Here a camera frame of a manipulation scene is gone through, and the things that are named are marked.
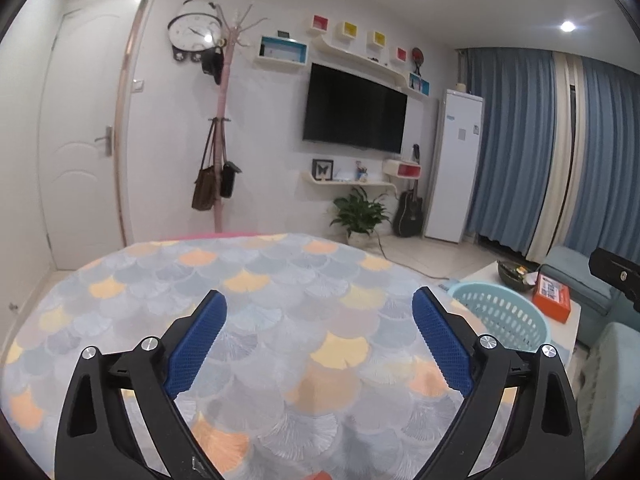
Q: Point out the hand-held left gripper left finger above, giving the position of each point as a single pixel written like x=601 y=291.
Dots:
x=200 y=340

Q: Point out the white door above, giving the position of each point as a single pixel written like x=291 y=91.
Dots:
x=80 y=160

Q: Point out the black guitar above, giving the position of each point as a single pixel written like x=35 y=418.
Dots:
x=409 y=212

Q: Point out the small blue box shelf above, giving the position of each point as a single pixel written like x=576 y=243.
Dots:
x=419 y=84

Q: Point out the red white drawer box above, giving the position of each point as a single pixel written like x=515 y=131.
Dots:
x=401 y=170

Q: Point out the beige curtain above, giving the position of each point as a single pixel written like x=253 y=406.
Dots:
x=557 y=160

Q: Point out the white standing air conditioner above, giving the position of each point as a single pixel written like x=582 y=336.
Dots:
x=455 y=170

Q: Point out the potted green plant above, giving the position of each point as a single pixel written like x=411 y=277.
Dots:
x=360 y=212

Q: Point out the red round paddle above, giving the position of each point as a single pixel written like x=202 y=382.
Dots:
x=418 y=56

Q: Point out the dark bowl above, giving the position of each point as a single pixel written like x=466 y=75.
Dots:
x=512 y=277

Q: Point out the panda wall clock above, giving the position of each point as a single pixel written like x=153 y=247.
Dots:
x=192 y=35

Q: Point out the low white wall shelf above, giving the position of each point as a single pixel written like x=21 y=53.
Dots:
x=350 y=184

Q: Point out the yellow cube shelf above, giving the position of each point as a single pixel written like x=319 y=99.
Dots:
x=348 y=30
x=377 y=39

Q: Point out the brown handbag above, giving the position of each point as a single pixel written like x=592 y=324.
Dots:
x=204 y=190

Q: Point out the wall light switch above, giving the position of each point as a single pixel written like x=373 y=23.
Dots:
x=139 y=86

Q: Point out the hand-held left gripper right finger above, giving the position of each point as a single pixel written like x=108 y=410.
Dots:
x=440 y=340

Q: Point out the ceiling spotlight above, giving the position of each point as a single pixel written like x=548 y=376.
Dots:
x=567 y=26

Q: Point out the pale blue upholstered seat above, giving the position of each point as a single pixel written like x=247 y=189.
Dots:
x=615 y=390

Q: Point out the pink floor mat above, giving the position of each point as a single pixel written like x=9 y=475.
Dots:
x=215 y=235

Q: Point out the wide blue box shelf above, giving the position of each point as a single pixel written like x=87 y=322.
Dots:
x=281 y=54

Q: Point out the long white wall shelf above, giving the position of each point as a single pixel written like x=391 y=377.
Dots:
x=360 y=55

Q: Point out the orange cardboard box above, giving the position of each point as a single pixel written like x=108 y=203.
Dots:
x=551 y=297

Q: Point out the black hanging hat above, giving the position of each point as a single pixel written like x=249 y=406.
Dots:
x=212 y=62

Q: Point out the black picture frame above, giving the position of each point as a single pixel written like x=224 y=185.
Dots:
x=322 y=169

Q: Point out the wall television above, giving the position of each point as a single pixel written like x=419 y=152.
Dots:
x=355 y=107

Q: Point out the small black bag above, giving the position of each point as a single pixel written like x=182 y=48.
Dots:
x=228 y=180

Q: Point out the small shelf figurine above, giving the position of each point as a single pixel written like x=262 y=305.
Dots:
x=362 y=172

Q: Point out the pink coat rack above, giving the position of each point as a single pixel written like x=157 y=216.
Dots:
x=220 y=150

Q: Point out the light blue plastic basket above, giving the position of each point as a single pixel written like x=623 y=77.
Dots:
x=500 y=317

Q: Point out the blue curtain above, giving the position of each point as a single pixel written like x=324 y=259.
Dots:
x=510 y=150
x=605 y=160

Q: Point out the small red cube shelf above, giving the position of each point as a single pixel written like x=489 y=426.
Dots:
x=401 y=54

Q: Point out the dark bottle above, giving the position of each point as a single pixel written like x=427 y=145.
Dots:
x=415 y=153

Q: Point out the blue sofa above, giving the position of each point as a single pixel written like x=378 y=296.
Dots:
x=575 y=275

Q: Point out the white coffee table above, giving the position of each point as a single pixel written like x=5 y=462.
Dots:
x=480 y=275

